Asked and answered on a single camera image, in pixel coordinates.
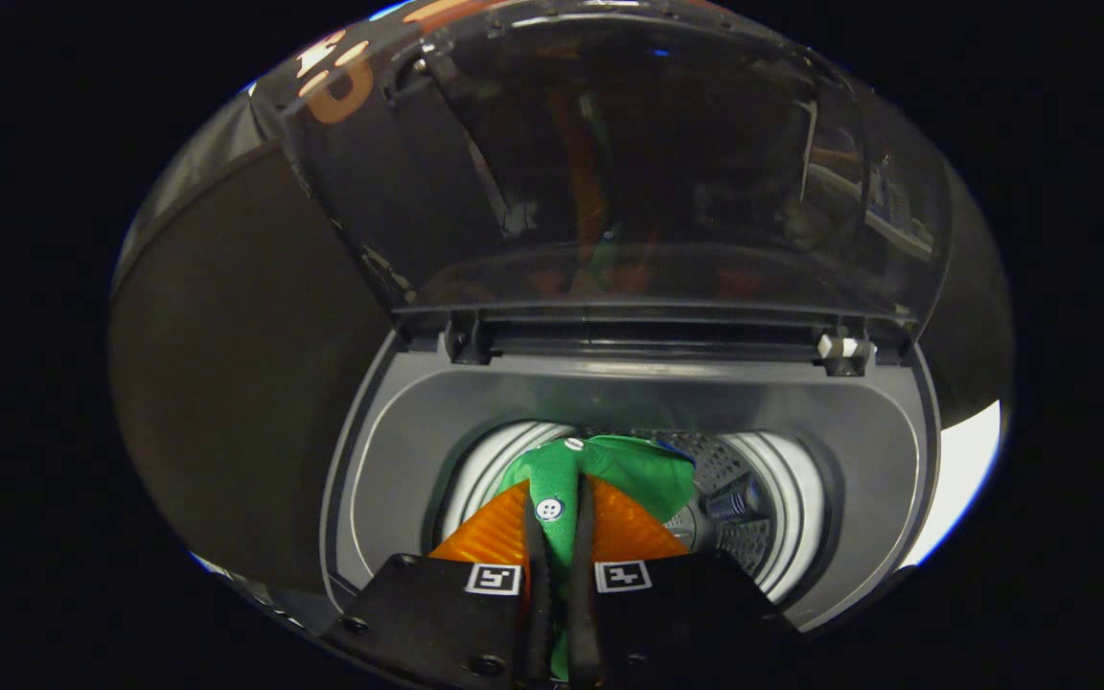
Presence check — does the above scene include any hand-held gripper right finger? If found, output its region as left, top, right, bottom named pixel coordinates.
left=566, top=472, right=802, bottom=690

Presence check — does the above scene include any dark washing machine lid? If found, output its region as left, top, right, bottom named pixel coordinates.
left=250, top=0, right=955, bottom=360

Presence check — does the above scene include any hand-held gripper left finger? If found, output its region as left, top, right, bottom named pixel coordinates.
left=322, top=479, right=553, bottom=690

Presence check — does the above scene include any white sheet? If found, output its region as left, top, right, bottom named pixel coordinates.
left=902, top=401, right=1003, bottom=568

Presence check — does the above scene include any green polo shirt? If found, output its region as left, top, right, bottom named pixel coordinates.
left=494, top=434, right=697, bottom=681

